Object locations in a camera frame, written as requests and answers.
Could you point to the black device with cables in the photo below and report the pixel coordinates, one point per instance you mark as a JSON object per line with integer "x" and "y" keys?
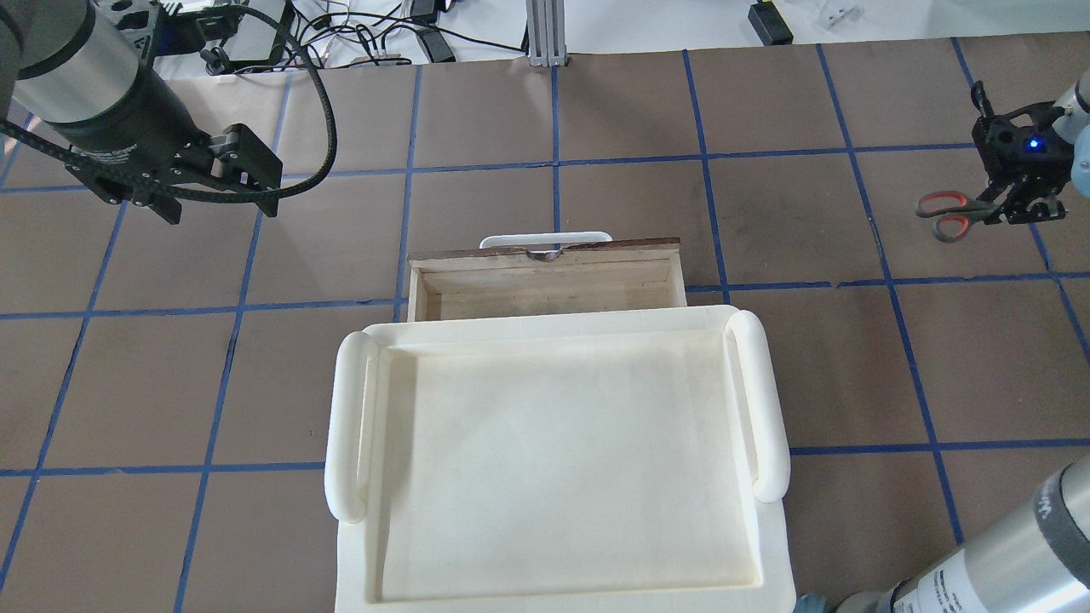
{"x": 212, "y": 32}

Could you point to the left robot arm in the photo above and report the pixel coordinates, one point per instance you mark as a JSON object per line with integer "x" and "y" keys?
{"x": 65, "y": 62}

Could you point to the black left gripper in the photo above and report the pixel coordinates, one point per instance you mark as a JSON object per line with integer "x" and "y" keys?
{"x": 128, "y": 112}

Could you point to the black power adapter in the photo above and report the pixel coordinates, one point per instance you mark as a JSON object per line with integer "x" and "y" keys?
{"x": 769, "y": 24}

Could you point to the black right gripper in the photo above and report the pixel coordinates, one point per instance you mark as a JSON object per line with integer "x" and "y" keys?
{"x": 1015, "y": 145}

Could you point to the wooden drawer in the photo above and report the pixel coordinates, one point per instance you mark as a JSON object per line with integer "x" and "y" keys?
{"x": 521, "y": 281}

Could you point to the cream plastic tray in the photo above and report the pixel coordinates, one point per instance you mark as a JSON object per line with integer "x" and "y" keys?
{"x": 631, "y": 461}

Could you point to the white drawer handle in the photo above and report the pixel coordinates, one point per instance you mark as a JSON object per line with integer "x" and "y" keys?
{"x": 550, "y": 238}

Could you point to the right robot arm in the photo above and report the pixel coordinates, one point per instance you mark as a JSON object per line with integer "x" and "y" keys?
{"x": 1035, "y": 558}

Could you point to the aluminium frame post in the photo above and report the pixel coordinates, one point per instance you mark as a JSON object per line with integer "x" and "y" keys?
{"x": 546, "y": 45}

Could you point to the orange grey scissors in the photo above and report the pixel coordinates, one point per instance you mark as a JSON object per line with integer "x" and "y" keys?
{"x": 953, "y": 214}

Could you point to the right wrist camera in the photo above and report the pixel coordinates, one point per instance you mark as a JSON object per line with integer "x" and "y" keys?
{"x": 1041, "y": 130}

